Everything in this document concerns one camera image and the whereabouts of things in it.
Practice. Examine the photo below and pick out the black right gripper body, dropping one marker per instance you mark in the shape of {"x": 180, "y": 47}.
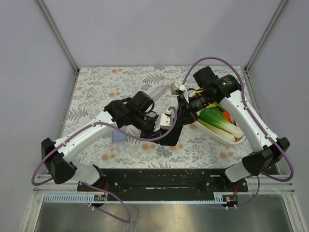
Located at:
{"x": 182, "y": 106}

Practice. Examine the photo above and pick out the black phone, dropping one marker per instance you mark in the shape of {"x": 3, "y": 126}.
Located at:
{"x": 172, "y": 138}

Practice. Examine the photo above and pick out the lilac phone case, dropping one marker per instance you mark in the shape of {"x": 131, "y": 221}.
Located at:
{"x": 118, "y": 137}

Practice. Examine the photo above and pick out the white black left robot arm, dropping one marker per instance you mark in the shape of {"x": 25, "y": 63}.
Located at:
{"x": 58, "y": 156}

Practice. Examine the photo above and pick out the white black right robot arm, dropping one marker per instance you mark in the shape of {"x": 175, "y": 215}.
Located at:
{"x": 228, "y": 91}

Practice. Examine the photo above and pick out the white oval basket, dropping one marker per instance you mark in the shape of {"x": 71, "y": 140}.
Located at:
{"x": 218, "y": 134}

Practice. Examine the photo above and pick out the toy bok choy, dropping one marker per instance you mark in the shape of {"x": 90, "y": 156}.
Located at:
{"x": 214, "y": 118}

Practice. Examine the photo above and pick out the clear acrylic block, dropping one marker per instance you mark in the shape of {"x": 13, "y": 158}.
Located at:
{"x": 158, "y": 93}

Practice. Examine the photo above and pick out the orange toy carrot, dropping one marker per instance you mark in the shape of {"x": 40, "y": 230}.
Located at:
{"x": 227, "y": 116}

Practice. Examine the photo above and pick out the floral tablecloth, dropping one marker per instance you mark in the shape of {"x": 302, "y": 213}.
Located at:
{"x": 98, "y": 86}

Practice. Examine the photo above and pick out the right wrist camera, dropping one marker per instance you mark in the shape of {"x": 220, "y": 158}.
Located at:
{"x": 177, "y": 88}

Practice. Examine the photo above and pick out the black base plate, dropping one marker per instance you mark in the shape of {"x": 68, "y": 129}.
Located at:
{"x": 168, "y": 185}

